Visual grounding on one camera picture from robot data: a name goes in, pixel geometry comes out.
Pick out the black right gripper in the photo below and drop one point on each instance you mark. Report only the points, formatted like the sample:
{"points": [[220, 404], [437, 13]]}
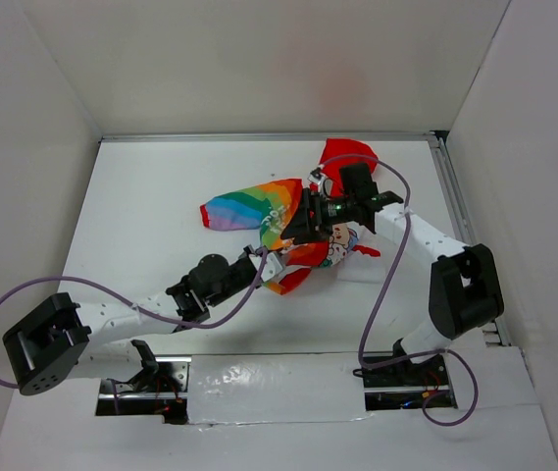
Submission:
{"points": [[303, 225]]}

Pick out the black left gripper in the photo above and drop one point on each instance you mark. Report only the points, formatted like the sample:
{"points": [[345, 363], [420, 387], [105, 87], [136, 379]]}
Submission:
{"points": [[245, 256]]}

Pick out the rainbow white red kids jacket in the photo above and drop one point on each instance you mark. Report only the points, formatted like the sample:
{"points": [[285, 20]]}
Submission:
{"points": [[268, 208]]}

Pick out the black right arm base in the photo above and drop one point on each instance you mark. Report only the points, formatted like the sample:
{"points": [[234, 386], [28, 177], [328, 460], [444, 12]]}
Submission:
{"points": [[407, 385]]}

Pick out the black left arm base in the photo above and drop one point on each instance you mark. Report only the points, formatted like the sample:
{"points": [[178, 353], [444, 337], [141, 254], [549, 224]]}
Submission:
{"points": [[157, 386]]}

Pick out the silver taped front panel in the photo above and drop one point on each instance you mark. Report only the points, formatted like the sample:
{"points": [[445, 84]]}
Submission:
{"points": [[274, 389]]}

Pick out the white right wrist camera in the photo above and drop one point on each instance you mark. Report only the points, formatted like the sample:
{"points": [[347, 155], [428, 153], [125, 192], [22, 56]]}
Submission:
{"points": [[321, 183]]}

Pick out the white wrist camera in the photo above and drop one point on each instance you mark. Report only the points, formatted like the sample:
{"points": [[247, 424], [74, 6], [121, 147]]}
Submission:
{"points": [[269, 264], [321, 183]]}

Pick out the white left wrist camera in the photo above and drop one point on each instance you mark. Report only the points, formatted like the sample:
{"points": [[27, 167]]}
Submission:
{"points": [[269, 264]]}

